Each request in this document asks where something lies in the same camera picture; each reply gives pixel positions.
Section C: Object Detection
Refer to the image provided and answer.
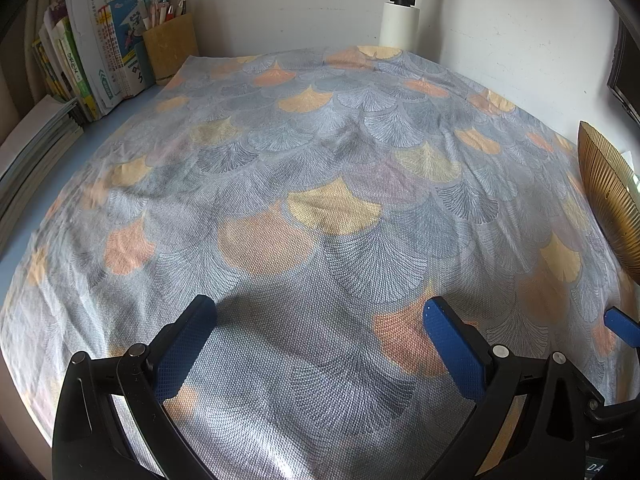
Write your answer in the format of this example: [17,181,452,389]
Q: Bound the fan patterned cloth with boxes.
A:
[0,45,631,480]

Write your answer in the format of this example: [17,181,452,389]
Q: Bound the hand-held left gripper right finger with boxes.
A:
[422,296,608,480]

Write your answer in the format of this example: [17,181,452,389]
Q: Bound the white lamp pole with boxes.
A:
[379,0,422,51]

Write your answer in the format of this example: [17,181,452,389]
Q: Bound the dark monitor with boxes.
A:
[606,20,640,123]

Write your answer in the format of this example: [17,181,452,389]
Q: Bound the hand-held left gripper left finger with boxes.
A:
[52,295,218,480]

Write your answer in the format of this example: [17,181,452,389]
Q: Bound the bunch of pens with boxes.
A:
[142,0,188,31]

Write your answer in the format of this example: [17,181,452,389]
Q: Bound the brown pen holder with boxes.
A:
[142,12,200,86]

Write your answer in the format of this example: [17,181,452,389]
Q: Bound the stack of magazines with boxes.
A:
[0,95,86,241]

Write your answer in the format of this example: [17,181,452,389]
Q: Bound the row of upright books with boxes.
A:
[31,0,98,123]

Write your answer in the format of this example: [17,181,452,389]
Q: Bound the white printed booklet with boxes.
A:
[65,0,157,111]

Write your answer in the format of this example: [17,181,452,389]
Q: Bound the amber ribbed glass bowl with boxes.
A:
[577,120,640,283]

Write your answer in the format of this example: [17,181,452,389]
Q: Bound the blue illustrated booklet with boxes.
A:
[102,0,171,98]

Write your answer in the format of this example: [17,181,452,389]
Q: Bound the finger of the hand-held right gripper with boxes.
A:
[603,306,640,348]

